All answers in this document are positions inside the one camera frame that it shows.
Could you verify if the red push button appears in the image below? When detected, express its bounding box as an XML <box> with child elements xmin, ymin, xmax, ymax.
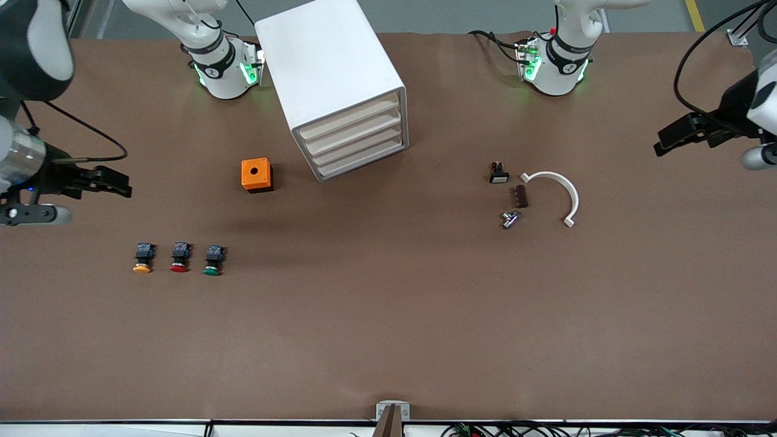
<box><xmin>169</xmin><ymin>242</ymin><xmax>194</xmax><ymax>274</ymax></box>

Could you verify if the grey metal bracket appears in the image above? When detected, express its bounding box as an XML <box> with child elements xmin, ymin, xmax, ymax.
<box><xmin>375</xmin><ymin>401</ymin><xmax>411</xmax><ymax>437</ymax></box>

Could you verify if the white curved plastic arc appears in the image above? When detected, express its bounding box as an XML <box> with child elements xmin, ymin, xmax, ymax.
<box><xmin>520</xmin><ymin>171</ymin><xmax>580</xmax><ymax>229</ymax></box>

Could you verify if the black cable bundle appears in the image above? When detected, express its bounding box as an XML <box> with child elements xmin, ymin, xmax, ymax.
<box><xmin>440</xmin><ymin>421</ymin><xmax>777</xmax><ymax>437</ymax></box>

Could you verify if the yellow push button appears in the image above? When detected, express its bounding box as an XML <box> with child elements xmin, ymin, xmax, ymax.
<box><xmin>132</xmin><ymin>242</ymin><xmax>157</xmax><ymax>274</ymax></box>

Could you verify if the orange button enclosure box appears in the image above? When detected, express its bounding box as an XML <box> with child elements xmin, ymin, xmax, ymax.
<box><xmin>241</xmin><ymin>158</ymin><xmax>274</xmax><ymax>194</ymax></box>

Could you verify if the black base cable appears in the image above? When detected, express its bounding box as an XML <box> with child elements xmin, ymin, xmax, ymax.
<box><xmin>468</xmin><ymin>30</ymin><xmax>524</xmax><ymax>65</ymax></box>

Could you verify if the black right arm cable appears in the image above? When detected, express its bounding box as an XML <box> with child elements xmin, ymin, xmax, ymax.
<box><xmin>20</xmin><ymin>100</ymin><xmax>129</xmax><ymax>163</ymax></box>

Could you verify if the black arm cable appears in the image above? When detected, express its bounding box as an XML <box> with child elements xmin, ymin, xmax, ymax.
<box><xmin>673</xmin><ymin>0</ymin><xmax>777</xmax><ymax>117</ymax></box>
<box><xmin>20</xmin><ymin>100</ymin><xmax>129</xmax><ymax>163</ymax></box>

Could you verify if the green push button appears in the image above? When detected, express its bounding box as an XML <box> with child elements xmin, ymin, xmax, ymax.
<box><xmin>203</xmin><ymin>245</ymin><xmax>226</xmax><ymax>277</ymax></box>

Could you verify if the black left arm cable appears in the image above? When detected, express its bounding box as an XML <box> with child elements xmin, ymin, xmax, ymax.
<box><xmin>673</xmin><ymin>0</ymin><xmax>777</xmax><ymax>117</ymax></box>

